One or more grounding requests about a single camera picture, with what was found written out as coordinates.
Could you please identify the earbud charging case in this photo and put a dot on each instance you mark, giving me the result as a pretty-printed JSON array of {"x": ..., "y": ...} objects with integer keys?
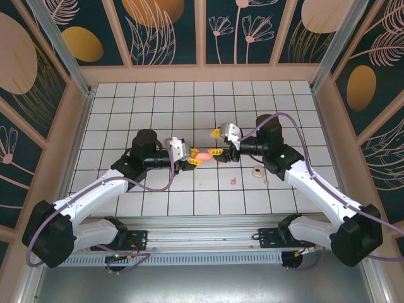
[{"x": 203, "y": 156}]

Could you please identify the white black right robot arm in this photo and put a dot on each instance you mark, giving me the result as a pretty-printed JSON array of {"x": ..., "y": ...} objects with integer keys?
[{"x": 315, "y": 186}]

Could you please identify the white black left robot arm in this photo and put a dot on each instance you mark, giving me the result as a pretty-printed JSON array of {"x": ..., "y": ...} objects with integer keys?
[{"x": 94, "y": 189}]

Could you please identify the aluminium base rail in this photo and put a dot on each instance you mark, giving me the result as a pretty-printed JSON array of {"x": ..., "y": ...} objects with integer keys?
[{"x": 202, "y": 233}]

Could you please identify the aluminium frame post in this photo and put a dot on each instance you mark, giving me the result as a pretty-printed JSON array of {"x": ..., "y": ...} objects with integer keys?
[
  {"x": 339, "y": 47},
  {"x": 62, "y": 47}
]

